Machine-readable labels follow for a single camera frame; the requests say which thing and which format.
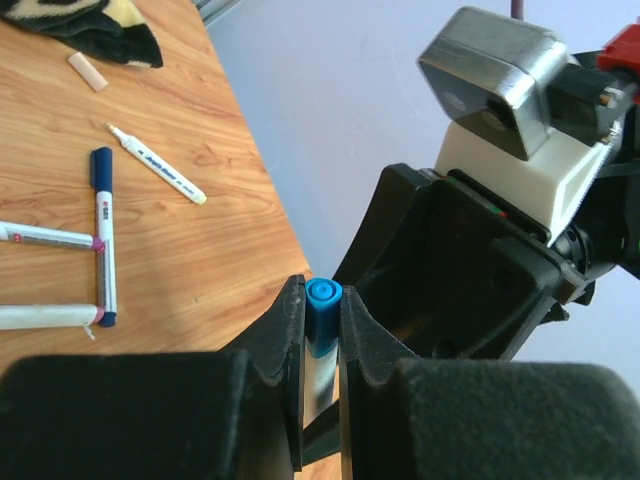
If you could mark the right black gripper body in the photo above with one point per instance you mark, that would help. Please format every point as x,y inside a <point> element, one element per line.
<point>458,278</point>

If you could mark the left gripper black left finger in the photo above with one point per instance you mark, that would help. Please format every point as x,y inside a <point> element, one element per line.
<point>235,413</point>

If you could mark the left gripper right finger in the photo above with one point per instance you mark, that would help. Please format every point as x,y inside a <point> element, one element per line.
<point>405,417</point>

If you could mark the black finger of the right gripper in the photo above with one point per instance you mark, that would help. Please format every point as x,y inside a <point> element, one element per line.
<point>386,268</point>

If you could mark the sky blue capped marker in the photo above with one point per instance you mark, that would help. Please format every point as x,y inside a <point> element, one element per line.
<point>322,326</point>

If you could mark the lilac capped white marker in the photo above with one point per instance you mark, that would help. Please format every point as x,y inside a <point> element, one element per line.
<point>47,316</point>

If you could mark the yellow white pen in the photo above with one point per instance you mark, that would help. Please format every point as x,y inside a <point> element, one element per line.
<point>158,165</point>

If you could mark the purple capped pen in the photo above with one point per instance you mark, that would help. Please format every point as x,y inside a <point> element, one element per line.
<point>28,234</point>

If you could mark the beige marker cap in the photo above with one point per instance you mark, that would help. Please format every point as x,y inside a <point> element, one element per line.
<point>85,69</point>

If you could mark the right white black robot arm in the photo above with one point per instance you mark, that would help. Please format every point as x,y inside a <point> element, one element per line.
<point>604,233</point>

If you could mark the dark blue tipped pen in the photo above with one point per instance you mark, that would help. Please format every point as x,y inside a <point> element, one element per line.
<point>101,179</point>

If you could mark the black floral pillow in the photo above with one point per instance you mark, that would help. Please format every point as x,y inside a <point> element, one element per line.
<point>111,31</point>

